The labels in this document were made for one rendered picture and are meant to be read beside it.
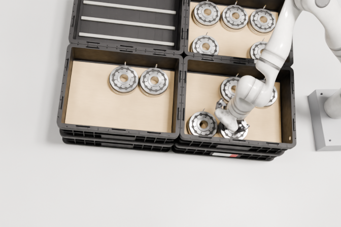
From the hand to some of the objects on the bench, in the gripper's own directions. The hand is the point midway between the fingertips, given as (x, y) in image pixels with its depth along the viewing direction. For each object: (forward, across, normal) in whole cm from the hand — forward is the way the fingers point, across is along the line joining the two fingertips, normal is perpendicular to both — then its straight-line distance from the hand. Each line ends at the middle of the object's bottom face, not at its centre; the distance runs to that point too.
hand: (227, 121), depth 169 cm
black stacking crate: (+16, +2, -6) cm, 17 cm away
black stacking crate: (+16, +31, +21) cm, 41 cm away
